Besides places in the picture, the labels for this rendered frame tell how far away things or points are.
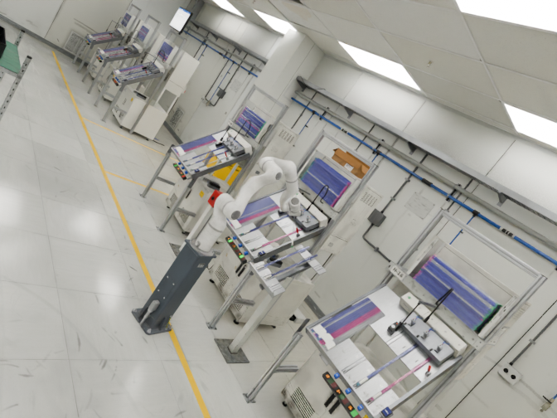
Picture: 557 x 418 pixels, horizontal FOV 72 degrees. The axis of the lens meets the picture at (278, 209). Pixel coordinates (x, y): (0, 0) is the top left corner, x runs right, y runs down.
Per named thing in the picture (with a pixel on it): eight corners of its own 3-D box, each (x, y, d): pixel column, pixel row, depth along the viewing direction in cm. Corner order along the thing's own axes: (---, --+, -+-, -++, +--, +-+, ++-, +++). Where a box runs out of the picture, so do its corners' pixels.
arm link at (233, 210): (224, 213, 270) (234, 226, 260) (215, 204, 262) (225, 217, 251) (276, 166, 272) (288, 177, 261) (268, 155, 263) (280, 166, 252)
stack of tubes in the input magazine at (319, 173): (331, 206, 331) (350, 182, 326) (299, 178, 366) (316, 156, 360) (339, 211, 340) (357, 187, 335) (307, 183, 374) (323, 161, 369)
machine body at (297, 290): (234, 326, 346) (272, 274, 334) (205, 276, 393) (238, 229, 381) (279, 331, 392) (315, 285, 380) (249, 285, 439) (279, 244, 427)
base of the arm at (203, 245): (200, 255, 257) (215, 235, 254) (184, 238, 266) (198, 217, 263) (217, 256, 274) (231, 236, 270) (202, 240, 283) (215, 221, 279)
